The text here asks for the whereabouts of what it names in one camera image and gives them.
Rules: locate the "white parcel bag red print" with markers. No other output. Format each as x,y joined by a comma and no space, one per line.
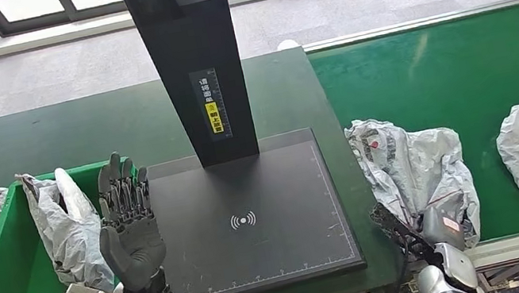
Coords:
418,165

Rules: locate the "plain grey parcel bag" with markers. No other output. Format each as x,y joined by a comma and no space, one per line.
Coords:
70,237

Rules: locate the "black inbound scanner machine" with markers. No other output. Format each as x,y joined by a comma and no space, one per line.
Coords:
247,195

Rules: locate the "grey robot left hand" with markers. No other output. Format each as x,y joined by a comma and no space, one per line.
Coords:
137,252

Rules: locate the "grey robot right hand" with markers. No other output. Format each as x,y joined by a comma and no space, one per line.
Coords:
442,230

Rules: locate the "black and yellow label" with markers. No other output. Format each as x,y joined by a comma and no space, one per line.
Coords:
211,105

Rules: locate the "green conveyor belt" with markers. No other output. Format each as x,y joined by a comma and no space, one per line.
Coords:
438,71

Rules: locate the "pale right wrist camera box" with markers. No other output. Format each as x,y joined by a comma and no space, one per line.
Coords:
390,223

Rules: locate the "white round knob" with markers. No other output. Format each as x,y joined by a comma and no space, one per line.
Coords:
288,44

